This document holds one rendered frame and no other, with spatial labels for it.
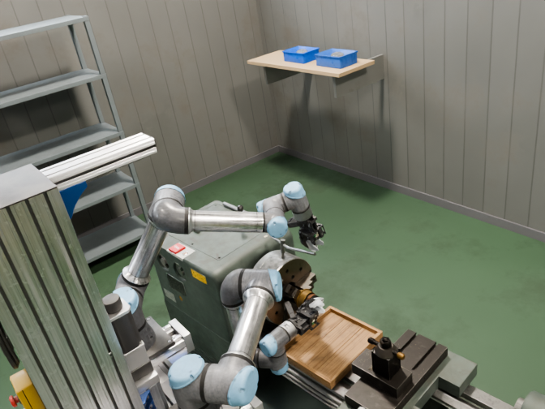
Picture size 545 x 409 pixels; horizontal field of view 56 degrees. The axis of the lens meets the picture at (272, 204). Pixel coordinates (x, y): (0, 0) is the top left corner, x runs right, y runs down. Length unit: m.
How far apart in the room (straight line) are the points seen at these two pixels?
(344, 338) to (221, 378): 0.89
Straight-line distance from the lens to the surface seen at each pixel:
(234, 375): 1.59
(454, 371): 2.18
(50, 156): 4.51
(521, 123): 4.32
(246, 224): 1.81
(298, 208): 1.95
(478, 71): 4.37
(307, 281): 2.33
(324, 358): 2.28
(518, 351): 3.62
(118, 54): 5.39
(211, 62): 5.87
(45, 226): 1.42
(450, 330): 3.70
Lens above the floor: 2.51
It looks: 28 degrees down
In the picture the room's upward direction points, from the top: 10 degrees counter-clockwise
